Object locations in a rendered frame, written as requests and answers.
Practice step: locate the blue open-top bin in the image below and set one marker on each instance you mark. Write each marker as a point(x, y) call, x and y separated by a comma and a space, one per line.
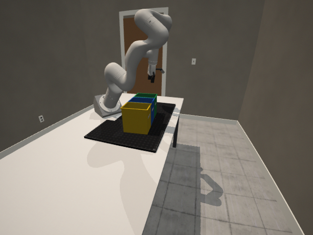
point(145, 100)

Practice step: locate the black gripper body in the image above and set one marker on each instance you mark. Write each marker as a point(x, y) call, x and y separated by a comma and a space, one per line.
point(151, 69)

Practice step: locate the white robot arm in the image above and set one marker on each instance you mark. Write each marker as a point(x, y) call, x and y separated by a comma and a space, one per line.
point(156, 26)

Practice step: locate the yellow open-top bin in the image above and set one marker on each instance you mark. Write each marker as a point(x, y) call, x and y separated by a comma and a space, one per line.
point(136, 117)

